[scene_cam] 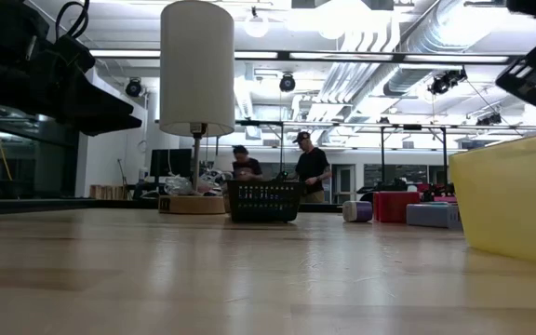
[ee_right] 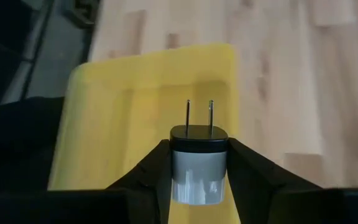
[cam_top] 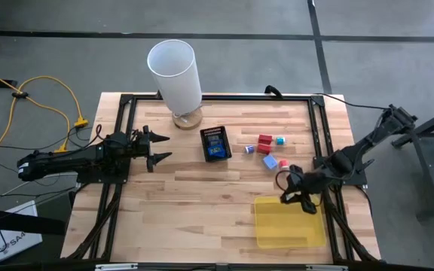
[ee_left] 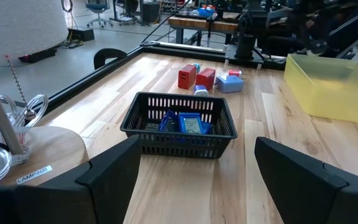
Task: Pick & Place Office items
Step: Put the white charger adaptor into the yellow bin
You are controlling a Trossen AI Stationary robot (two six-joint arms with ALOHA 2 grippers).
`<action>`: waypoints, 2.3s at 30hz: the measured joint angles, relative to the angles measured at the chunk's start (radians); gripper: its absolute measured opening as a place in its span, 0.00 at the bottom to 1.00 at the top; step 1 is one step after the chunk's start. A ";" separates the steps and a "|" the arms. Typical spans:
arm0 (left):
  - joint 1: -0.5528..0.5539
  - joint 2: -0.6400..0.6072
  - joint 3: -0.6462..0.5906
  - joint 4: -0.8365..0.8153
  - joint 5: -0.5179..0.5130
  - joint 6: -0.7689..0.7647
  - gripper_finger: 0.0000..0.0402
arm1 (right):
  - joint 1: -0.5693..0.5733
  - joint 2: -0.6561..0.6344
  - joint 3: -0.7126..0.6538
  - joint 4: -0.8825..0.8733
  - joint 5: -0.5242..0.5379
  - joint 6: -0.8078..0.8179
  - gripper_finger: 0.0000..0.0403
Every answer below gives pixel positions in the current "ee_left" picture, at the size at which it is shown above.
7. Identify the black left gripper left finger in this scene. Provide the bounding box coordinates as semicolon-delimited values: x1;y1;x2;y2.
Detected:
0;134;142;224

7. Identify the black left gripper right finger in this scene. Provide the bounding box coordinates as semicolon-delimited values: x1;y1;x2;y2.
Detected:
254;136;358;224

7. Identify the dark ink pad case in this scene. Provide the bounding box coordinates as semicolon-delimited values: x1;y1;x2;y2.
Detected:
144;121;162;132

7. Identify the blue ink pad case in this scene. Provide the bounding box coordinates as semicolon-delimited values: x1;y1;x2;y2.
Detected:
157;109;206;136
201;121;214;136

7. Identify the light blue cube charger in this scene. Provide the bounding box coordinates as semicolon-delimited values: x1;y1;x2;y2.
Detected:
214;74;245;95

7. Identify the small purple wall charger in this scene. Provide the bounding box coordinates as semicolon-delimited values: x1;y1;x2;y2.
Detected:
193;84;209;98

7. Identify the red wall charger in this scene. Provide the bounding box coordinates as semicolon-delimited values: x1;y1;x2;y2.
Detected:
177;63;198;91
195;67;217;92

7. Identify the blue office chair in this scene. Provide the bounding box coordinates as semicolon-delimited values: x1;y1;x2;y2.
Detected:
85;0;114;29

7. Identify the round wooden lamp base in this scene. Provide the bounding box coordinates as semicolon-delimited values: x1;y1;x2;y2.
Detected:
0;125;90;188

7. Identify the black slotted plastic basket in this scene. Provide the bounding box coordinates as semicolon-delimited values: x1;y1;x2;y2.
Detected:
119;91;239;160

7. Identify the yellow translucent plastic bin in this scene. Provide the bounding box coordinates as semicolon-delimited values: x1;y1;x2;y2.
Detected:
283;53;358;126

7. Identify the black power strip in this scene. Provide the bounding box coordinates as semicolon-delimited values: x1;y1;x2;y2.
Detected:
18;47;58;63

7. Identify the black floor box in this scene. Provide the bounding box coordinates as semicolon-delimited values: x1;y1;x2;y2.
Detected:
67;27;96;42

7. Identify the black cabinet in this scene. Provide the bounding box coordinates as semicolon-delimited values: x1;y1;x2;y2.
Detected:
141;1;162;25

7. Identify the wooden background table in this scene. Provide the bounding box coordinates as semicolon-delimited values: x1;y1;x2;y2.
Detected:
167;15;241;47

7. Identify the blue bowl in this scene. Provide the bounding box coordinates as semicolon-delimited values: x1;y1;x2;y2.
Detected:
196;7;216;17

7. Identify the metal lamp pull chain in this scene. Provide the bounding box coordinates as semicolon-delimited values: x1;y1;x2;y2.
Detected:
4;54;38;122

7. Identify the thick black cable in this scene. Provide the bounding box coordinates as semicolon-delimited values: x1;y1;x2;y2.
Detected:
93;47;129;70

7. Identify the black aluminium table frame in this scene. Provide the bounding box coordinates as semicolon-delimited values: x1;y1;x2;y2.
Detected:
0;6;358;144

